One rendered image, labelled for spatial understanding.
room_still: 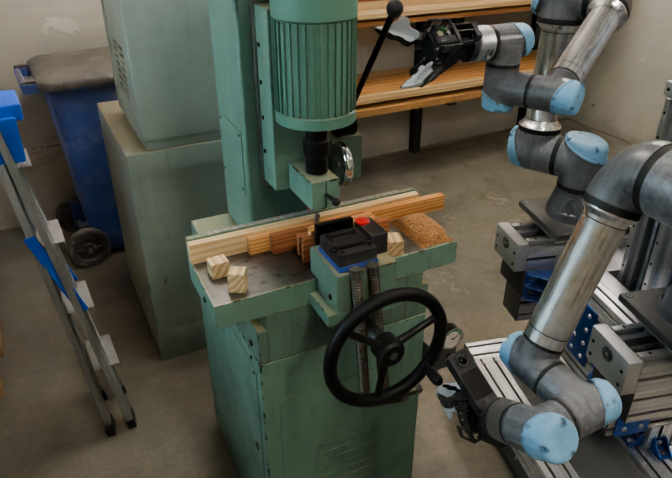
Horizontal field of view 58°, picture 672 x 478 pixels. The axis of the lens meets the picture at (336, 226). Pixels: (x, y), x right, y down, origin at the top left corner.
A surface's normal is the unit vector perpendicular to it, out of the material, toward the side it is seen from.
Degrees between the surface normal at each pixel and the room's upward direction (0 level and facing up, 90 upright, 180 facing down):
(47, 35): 90
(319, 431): 90
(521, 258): 90
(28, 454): 0
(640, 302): 0
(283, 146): 90
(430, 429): 0
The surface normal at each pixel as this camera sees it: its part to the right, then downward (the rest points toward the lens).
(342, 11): 0.61, 0.38
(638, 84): -0.89, 0.22
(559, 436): 0.34, -0.06
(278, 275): 0.00, -0.88
